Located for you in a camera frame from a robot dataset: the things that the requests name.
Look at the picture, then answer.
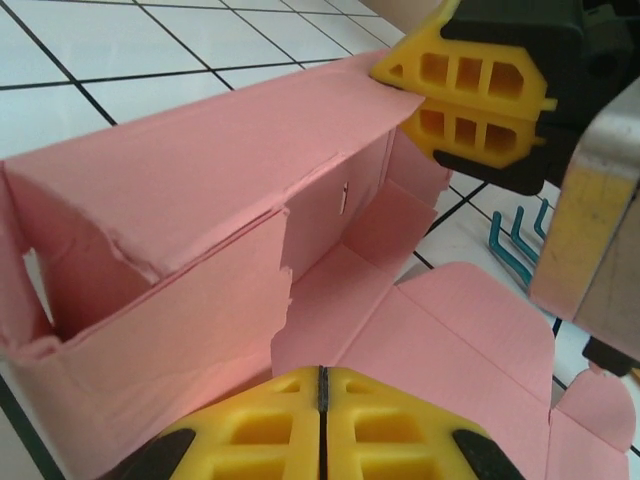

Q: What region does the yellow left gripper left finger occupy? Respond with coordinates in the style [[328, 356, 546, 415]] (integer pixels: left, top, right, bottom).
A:
[[117, 366, 321, 480]]

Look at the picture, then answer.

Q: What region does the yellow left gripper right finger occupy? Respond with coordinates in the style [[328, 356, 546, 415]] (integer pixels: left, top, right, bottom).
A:
[[322, 367, 526, 480]]

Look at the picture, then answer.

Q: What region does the pink paper box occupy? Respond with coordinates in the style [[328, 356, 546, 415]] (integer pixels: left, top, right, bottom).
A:
[[0, 49, 631, 480]]

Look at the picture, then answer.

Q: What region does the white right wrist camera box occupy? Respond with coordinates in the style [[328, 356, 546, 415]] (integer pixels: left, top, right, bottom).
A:
[[528, 82, 640, 334]]

